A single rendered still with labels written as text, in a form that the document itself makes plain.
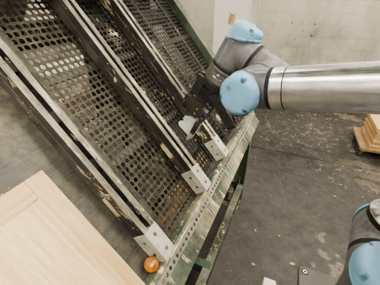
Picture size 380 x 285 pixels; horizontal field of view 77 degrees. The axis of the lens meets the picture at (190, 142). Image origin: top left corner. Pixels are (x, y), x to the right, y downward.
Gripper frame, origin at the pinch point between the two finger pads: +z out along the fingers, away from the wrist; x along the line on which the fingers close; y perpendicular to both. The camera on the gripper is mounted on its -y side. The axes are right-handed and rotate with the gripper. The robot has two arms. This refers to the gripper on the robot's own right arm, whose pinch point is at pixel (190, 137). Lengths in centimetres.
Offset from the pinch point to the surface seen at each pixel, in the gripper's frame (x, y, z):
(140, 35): -50, 52, 4
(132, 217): 18.1, 0.9, 27.1
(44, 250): 39, 14, 28
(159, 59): -53, 39, 10
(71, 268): 37.8, 5.9, 31.7
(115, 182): 14.1, 12.2, 22.3
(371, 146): -238, -169, 39
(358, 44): -488, -137, -26
